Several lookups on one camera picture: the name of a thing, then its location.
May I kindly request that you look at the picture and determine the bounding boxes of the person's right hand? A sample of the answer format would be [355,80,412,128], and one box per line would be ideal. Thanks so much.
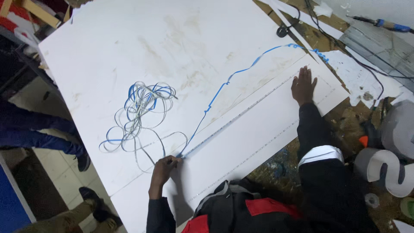
[291,66,318,107]

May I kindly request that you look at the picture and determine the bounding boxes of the person's left hand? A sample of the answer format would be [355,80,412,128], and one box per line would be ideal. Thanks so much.
[148,155,183,200]

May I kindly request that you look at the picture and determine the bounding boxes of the straight LED strip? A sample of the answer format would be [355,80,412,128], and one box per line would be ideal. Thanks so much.
[187,88,336,203]
[179,74,303,159]

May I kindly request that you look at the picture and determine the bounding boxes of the narrow white board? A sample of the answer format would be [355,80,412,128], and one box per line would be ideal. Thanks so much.
[109,53,350,233]

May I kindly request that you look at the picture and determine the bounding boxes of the tangled coil of LED strip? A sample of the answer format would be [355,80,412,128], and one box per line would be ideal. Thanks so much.
[99,81,189,173]

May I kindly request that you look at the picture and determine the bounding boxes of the person's black red jacket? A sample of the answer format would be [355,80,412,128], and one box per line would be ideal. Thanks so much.
[181,145,380,233]

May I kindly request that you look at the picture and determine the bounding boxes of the large white board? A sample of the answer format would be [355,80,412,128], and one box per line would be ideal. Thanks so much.
[38,0,319,233]

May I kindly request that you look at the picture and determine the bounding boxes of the blue panel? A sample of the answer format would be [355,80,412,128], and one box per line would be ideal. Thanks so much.
[0,154,37,233]

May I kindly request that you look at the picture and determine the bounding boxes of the white board scraps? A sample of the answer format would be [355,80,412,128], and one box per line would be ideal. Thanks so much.
[318,49,414,108]

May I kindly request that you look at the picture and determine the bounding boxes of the grey curved channel letter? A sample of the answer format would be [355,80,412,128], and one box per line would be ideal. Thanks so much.
[353,147,414,198]

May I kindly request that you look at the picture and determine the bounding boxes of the small grey tape roll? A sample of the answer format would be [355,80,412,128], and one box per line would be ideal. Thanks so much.
[365,193,380,209]

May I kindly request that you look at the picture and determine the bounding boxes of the grey round channel letter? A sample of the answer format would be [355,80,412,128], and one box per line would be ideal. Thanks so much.
[379,100,414,160]

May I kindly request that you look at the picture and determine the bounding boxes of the grey metal sheets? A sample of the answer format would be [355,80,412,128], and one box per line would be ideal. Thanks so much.
[338,22,414,93]

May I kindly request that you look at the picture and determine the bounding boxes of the green tape roll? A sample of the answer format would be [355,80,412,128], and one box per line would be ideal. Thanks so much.
[400,197,414,219]

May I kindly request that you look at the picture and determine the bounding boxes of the black cable with loop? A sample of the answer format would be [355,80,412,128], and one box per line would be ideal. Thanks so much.
[276,0,301,38]

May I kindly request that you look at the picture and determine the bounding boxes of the wooden frame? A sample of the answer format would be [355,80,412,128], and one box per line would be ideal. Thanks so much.
[0,0,72,30]

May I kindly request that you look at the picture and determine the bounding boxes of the thin black cable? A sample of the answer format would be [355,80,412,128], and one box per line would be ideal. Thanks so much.
[303,0,414,112]

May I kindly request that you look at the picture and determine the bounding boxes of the blue handled soldering iron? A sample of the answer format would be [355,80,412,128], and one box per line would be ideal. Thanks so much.
[345,14,414,34]

